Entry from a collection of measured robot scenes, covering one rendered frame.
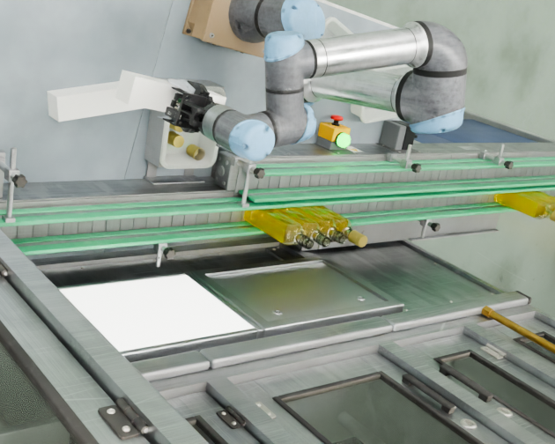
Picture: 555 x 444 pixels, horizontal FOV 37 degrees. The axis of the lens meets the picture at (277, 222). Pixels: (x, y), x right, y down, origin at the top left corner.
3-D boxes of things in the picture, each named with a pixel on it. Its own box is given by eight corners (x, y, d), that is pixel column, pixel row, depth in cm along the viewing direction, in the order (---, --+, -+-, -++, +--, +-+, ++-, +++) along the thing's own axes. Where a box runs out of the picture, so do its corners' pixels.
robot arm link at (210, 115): (247, 112, 165) (236, 151, 167) (235, 107, 168) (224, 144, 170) (218, 106, 160) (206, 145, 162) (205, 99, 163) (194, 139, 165)
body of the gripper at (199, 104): (170, 84, 171) (201, 99, 162) (203, 92, 177) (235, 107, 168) (160, 120, 173) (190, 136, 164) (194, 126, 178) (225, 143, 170)
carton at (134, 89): (122, 70, 177) (135, 76, 173) (212, 91, 193) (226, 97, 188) (114, 97, 178) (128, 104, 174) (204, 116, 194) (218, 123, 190)
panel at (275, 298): (27, 300, 191) (91, 373, 167) (28, 289, 190) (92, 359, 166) (321, 264, 247) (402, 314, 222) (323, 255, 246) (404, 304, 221)
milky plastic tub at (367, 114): (346, 62, 257) (366, 70, 250) (399, 55, 269) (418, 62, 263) (342, 117, 264) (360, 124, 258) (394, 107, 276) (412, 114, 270)
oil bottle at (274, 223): (242, 219, 235) (288, 248, 220) (246, 201, 233) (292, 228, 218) (258, 218, 238) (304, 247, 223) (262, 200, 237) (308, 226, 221)
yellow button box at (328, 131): (314, 143, 259) (329, 150, 253) (319, 120, 256) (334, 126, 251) (331, 143, 263) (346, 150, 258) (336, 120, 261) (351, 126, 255)
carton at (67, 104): (47, 91, 200) (56, 97, 196) (136, 78, 213) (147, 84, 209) (48, 114, 203) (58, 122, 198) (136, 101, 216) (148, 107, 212)
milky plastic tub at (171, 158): (144, 159, 223) (159, 169, 217) (154, 77, 216) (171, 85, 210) (198, 159, 234) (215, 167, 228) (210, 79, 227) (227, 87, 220)
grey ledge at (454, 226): (283, 240, 261) (305, 254, 253) (287, 213, 258) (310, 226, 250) (476, 221, 319) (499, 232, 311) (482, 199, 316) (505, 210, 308)
